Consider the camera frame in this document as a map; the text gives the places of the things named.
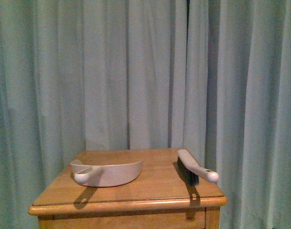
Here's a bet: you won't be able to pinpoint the wooden nightstand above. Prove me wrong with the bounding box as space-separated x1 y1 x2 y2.
28 148 227 229

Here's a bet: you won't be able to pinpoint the beige hand brush black bristles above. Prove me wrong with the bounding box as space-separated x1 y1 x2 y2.
177 149 219 186

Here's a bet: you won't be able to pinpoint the light green curtain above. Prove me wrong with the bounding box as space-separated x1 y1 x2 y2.
0 0 291 229

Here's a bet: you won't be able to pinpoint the beige plastic dustpan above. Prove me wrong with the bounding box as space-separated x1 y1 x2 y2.
70 160 143 187

